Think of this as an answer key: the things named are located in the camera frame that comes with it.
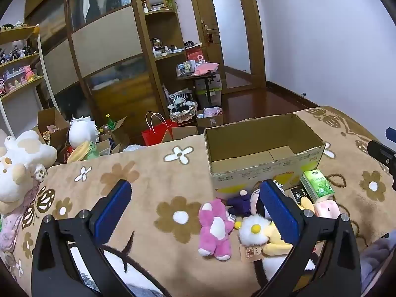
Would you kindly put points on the green bottle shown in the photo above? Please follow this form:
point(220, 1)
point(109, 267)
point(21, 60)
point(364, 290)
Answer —
point(110, 123)

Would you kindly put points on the wooden wardrobe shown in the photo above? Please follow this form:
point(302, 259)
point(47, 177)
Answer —
point(105, 43)

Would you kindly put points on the brown flower-patterned blanket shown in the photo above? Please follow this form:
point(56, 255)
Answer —
point(139, 191)

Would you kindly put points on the pink papers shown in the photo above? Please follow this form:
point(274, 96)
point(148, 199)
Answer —
point(205, 68)

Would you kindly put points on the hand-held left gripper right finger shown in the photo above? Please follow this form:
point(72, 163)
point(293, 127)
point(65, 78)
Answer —
point(277, 210)

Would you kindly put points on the clear desk organizer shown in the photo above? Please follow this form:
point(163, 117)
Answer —
point(185, 68)

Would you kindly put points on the white fluffy plush flower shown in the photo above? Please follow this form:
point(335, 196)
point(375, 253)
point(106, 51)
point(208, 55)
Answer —
point(252, 232)

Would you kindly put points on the wooden corner shelf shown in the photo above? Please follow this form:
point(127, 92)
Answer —
point(168, 74)

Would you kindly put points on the yellow plush dog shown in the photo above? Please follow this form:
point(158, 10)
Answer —
point(275, 244)

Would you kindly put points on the brown cardboard box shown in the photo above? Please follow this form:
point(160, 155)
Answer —
point(52, 119)

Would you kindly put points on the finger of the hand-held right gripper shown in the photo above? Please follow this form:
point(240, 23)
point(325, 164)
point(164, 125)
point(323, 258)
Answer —
point(391, 134)
point(383, 156)

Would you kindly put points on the basket of black-white plush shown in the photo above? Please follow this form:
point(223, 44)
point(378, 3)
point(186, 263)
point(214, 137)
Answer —
point(182, 114)

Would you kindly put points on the green tissue pack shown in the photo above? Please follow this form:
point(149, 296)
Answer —
point(318, 185)

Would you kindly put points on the plastic storage box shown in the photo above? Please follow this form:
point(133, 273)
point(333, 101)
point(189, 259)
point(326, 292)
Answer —
point(202, 97)

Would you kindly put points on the red paper bag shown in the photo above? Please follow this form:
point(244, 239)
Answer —
point(154, 134)

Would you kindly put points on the purple white-haired plush doll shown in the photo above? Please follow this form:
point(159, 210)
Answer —
point(239, 204)

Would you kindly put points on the flat cardboard piece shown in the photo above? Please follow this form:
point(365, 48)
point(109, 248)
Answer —
point(184, 131)

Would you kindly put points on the large white plush cow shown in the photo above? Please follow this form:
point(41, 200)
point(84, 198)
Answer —
point(21, 161)

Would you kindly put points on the black packet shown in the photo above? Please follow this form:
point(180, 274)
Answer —
point(298, 196)

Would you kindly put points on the red box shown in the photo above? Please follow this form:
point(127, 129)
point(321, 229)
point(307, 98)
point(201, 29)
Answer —
point(195, 57)

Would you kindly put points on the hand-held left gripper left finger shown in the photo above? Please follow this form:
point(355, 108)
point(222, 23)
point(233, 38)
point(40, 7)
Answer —
point(113, 210)

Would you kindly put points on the wooden door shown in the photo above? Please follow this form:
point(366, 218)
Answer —
point(198, 12)

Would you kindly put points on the yellow ribbed toy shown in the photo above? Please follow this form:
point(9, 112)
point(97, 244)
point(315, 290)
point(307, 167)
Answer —
point(79, 151)

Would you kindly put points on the white display shelf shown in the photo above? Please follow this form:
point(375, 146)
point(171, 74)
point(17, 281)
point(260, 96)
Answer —
point(18, 32)

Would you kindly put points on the cardboard box with bottles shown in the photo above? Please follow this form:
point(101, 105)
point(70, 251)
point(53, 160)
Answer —
point(119, 136)

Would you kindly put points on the small folding table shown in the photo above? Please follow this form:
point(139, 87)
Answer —
point(210, 82)

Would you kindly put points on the white cloth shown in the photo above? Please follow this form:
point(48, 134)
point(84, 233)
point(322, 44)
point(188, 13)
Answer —
point(133, 148)

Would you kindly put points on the white spiky-haired plush doll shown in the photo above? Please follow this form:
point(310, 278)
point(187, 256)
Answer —
point(82, 133)

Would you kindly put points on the green frog toy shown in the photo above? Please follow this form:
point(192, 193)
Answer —
point(92, 151)

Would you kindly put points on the pink fluffy cloth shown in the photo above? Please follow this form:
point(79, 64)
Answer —
point(12, 232)

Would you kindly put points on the grey box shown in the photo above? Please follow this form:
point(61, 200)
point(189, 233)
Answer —
point(155, 0)

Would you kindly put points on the small cardboard box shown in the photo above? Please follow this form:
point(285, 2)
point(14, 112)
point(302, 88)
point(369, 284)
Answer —
point(213, 120)

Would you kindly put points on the pink plush pillow toy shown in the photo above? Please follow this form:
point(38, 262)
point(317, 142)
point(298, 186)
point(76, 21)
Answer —
point(328, 208)

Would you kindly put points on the grey cloth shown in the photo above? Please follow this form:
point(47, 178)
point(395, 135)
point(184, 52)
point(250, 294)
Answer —
point(377, 253)

